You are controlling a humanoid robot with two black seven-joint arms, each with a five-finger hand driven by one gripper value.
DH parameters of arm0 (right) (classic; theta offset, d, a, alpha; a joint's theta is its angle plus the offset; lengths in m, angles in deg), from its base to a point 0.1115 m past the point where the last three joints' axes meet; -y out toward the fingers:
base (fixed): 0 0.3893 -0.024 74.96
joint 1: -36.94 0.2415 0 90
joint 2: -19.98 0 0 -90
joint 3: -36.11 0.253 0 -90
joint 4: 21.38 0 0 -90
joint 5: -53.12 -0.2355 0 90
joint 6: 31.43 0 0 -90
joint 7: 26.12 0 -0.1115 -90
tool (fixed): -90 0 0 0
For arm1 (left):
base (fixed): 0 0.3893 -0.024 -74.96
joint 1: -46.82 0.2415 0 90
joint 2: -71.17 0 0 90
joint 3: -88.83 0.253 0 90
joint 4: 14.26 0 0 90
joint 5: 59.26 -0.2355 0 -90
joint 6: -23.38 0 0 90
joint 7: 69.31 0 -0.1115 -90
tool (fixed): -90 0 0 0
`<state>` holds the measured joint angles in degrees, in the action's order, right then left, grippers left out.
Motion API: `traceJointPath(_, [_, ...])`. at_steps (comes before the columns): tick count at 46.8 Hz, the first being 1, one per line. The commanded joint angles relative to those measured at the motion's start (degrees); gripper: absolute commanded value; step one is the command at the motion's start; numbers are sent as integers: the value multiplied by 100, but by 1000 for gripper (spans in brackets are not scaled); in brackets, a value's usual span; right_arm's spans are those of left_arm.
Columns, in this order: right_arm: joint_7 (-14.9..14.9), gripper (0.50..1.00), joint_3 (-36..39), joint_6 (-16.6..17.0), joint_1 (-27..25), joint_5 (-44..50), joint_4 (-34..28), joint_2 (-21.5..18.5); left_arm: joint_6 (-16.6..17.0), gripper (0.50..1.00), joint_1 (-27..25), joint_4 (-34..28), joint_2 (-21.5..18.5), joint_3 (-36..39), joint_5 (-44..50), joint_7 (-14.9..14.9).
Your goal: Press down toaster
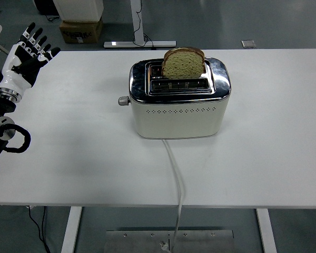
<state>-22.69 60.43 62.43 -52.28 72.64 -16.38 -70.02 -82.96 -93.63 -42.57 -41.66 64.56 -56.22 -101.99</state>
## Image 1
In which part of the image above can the grey metal plate with screws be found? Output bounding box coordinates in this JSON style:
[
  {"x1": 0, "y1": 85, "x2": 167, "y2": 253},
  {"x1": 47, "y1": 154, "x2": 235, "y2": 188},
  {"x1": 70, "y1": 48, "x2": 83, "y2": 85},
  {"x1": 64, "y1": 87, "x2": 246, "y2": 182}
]
[{"x1": 104, "y1": 230, "x2": 235, "y2": 253}]

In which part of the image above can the cream and chrome toaster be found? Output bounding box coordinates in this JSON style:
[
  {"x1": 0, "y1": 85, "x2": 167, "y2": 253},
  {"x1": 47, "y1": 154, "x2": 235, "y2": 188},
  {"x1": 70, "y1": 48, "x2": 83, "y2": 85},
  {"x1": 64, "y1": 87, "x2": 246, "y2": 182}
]
[{"x1": 129, "y1": 56, "x2": 232, "y2": 139}]

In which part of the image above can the brown cardboard box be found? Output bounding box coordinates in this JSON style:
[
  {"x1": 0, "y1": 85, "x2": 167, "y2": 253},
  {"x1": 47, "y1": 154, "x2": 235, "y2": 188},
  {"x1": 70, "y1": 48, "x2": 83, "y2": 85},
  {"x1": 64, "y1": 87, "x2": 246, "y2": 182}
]
[{"x1": 58, "y1": 17, "x2": 104, "y2": 44}]

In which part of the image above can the black cable on desk leg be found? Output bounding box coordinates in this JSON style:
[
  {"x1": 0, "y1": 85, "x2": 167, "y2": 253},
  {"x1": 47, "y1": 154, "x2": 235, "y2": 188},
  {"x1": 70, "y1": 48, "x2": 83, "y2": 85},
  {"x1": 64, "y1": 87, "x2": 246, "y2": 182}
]
[{"x1": 133, "y1": 0, "x2": 159, "y2": 51}]

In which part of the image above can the black winding cable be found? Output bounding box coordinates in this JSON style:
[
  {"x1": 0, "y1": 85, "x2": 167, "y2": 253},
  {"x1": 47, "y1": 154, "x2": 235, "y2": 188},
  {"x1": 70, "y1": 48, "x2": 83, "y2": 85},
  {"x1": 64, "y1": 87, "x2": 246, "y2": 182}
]
[{"x1": 28, "y1": 206, "x2": 51, "y2": 253}]

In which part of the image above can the white toaster power cord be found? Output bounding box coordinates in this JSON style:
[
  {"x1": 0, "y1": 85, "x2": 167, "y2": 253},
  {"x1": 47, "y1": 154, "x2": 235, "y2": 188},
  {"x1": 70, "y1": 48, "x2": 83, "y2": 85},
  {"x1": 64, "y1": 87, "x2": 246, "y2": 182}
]
[{"x1": 160, "y1": 139, "x2": 186, "y2": 253}]

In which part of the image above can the black box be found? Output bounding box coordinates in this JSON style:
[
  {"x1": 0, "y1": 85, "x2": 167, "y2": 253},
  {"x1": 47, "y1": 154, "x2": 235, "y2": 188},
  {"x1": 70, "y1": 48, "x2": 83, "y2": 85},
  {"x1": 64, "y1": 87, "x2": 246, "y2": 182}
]
[{"x1": 33, "y1": 0, "x2": 60, "y2": 16}]

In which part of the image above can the white container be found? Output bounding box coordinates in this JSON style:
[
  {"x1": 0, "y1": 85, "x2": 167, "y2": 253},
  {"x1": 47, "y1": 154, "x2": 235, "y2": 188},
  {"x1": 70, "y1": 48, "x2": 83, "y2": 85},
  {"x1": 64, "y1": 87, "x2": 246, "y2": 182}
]
[{"x1": 52, "y1": 0, "x2": 104, "y2": 23}]

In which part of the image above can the white table leg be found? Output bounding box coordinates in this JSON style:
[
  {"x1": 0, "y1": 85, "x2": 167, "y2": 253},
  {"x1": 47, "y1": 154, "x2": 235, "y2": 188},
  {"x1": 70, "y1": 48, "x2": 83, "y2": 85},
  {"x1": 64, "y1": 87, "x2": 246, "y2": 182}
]
[
  {"x1": 60, "y1": 207, "x2": 83, "y2": 253},
  {"x1": 255, "y1": 208, "x2": 278, "y2": 253}
]

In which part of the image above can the white desk leg with foot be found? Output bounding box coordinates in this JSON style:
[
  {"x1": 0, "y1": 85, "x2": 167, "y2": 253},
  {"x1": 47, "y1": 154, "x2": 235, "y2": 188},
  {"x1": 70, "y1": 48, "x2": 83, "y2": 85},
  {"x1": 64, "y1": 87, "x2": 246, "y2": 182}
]
[{"x1": 103, "y1": 0, "x2": 177, "y2": 50}]

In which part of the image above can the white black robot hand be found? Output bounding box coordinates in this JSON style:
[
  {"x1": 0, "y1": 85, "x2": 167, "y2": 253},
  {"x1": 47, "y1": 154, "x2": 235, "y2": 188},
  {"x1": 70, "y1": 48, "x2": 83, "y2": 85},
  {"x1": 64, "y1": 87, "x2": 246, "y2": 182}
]
[{"x1": 0, "y1": 22, "x2": 62, "y2": 96}]

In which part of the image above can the brown bread slice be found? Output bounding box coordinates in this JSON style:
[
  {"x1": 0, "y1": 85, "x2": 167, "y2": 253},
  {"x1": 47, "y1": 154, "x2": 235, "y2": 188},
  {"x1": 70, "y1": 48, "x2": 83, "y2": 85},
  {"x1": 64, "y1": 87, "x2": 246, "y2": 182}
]
[{"x1": 162, "y1": 47, "x2": 206, "y2": 80}]

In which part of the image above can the black straight cable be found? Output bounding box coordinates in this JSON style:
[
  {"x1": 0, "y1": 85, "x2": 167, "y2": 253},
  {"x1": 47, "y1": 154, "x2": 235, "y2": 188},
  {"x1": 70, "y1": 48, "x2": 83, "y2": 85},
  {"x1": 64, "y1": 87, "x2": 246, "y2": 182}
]
[{"x1": 41, "y1": 207, "x2": 47, "y2": 240}]

